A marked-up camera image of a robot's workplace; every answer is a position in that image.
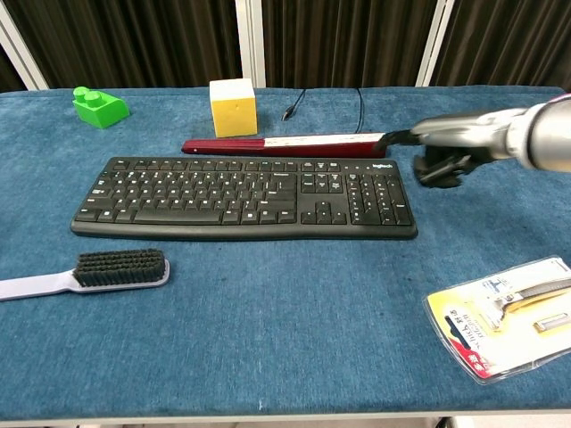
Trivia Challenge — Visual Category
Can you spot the green toy building block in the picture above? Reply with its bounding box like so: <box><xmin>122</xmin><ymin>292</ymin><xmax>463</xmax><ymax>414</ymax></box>
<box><xmin>71</xmin><ymin>86</ymin><xmax>131</xmax><ymax>130</ymax></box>

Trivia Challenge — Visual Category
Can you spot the black computer keyboard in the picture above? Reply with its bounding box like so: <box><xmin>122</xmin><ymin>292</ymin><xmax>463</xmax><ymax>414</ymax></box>
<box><xmin>70</xmin><ymin>156</ymin><xmax>419</xmax><ymax>243</ymax></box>

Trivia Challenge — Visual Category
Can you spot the black cable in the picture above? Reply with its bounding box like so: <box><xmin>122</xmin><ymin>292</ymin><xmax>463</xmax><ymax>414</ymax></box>
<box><xmin>280</xmin><ymin>87</ymin><xmax>365</xmax><ymax>133</ymax></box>

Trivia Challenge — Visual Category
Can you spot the blue table cloth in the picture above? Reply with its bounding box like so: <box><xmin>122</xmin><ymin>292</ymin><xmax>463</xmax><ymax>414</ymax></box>
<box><xmin>0</xmin><ymin>85</ymin><xmax>571</xmax><ymax>422</ymax></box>

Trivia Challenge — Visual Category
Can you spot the white partition post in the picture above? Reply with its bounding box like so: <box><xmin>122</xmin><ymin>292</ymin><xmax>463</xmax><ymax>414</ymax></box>
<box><xmin>234</xmin><ymin>0</ymin><xmax>268</xmax><ymax>89</ymax></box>
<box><xmin>0</xmin><ymin>0</ymin><xmax>49</xmax><ymax>92</ymax></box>
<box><xmin>412</xmin><ymin>0</ymin><xmax>460</xmax><ymax>88</ymax></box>

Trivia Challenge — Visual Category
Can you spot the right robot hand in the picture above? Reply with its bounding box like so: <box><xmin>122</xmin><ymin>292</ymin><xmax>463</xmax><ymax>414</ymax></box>
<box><xmin>373</xmin><ymin>113</ymin><xmax>518</xmax><ymax>190</ymax></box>

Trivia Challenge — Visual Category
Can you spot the yellow and white cube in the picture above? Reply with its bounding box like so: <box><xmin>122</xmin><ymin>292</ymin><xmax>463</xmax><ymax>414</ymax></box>
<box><xmin>209</xmin><ymin>78</ymin><xmax>259</xmax><ymax>139</ymax></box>

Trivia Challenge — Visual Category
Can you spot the white brush with black bristles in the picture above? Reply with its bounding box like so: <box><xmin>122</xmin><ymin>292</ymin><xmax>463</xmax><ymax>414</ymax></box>
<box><xmin>0</xmin><ymin>248</ymin><xmax>171</xmax><ymax>303</ymax></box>

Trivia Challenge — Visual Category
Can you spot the razor in blister pack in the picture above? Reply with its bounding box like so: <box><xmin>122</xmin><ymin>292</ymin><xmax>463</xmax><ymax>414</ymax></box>
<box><xmin>422</xmin><ymin>255</ymin><xmax>571</xmax><ymax>386</ymax></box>

